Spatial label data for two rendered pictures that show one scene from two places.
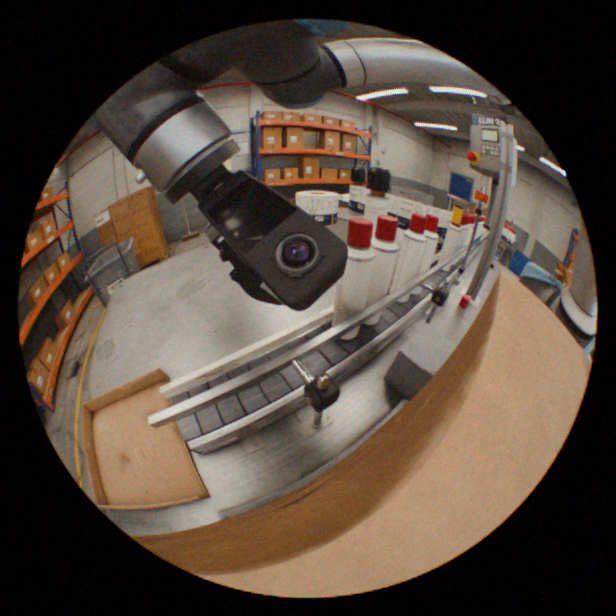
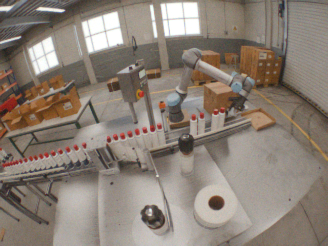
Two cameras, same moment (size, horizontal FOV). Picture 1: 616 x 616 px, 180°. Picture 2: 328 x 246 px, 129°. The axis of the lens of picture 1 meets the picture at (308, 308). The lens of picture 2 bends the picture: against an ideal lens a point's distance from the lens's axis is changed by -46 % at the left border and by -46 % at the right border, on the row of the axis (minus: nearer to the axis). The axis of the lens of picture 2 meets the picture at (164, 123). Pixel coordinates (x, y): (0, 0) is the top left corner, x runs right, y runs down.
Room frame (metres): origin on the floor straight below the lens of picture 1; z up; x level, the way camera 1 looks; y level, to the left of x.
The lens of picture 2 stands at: (1.24, -0.11, 1.67)
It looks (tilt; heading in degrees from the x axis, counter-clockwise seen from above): 36 degrees down; 205
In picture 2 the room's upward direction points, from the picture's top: 9 degrees counter-clockwise
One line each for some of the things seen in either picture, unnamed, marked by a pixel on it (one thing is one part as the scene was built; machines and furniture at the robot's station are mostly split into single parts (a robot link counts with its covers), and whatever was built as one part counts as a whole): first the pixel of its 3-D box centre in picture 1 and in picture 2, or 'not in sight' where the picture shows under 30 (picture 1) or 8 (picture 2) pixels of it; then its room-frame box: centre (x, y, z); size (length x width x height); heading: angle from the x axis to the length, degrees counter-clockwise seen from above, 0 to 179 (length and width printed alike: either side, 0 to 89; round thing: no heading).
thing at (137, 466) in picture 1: (123, 446); (259, 118); (-0.05, 0.34, 0.85); 0.30 x 0.26 x 0.04; 125
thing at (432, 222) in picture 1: (422, 255); (193, 126); (0.38, -0.27, 0.98); 0.05 x 0.05 x 0.20
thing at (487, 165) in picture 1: (492, 152); (134, 82); (0.52, -0.61, 1.38); 0.17 x 0.10 x 0.19; 0
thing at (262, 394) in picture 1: (439, 273); (164, 146); (0.52, -0.47, 0.86); 1.65 x 0.08 x 0.04; 125
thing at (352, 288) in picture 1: (352, 284); (221, 119); (0.25, -0.07, 0.98); 0.05 x 0.05 x 0.20
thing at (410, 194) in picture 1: (412, 197); not in sight; (2.65, -1.48, 0.91); 0.60 x 0.40 x 0.22; 120
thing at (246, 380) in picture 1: (424, 277); (197, 125); (0.33, -0.26, 0.95); 1.07 x 0.01 x 0.01; 125
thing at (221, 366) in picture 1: (394, 279); (200, 135); (0.39, -0.21, 0.90); 1.07 x 0.01 x 0.02; 125
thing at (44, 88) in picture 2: not in sight; (42, 88); (-0.62, -5.12, 0.97); 0.42 x 0.39 x 0.37; 24
